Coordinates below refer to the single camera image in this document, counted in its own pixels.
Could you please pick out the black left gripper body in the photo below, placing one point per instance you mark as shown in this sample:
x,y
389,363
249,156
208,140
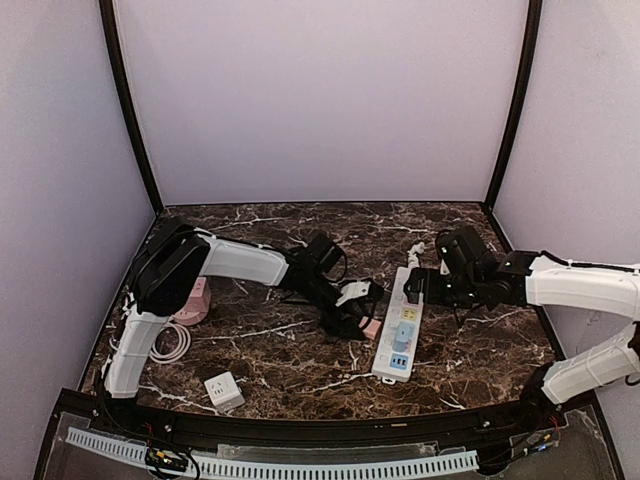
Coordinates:
x,y
342,314

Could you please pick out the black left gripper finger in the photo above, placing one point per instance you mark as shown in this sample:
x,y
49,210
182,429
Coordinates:
x,y
371,299
342,327

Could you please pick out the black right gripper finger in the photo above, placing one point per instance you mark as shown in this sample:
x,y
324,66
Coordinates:
x,y
416,278
413,295

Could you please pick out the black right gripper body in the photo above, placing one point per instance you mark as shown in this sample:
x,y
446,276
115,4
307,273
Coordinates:
x,y
417,288

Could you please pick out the pink plug adapter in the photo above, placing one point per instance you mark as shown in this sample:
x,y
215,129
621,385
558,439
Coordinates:
x,y
371,329

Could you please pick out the blue plug adapter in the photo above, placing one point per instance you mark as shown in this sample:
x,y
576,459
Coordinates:
x,y
403,335

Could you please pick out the white multicolour power strip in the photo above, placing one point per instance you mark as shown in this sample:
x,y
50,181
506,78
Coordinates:
x,y
390,366

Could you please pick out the white cube socket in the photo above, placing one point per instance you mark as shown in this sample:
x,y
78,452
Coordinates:
x,y
224,392

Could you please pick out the pink round power socket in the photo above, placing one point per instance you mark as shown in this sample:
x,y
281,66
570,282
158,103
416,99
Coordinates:
x,y
191,314

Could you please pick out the pink cube socket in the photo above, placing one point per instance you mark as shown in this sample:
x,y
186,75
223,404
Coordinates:
x,y
200,295

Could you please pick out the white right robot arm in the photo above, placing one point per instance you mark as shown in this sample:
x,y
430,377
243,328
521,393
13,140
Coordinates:
x,y
531,278

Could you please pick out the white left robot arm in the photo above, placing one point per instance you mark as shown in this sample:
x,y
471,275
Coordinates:
x,y
167,268

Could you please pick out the small circuit board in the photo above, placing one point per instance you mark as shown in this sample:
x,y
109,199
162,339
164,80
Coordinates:
x,y
165,460

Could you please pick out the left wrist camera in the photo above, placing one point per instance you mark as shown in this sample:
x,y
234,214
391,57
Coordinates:
x,y
352,291

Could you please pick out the grey slotted cable duct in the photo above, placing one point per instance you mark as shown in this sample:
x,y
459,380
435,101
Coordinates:
x,y
407,461

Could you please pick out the black front table rail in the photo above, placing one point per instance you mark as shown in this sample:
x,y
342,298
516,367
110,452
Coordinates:
x,y
486,425

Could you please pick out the right black frame post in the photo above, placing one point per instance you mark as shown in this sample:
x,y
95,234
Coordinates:
x,y
521,83

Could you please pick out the black frame post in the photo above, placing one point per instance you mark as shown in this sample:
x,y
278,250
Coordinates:
x,y
521,83
125,98

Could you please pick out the left black frame post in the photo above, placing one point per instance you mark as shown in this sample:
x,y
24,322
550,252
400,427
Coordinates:
x,y
125,98

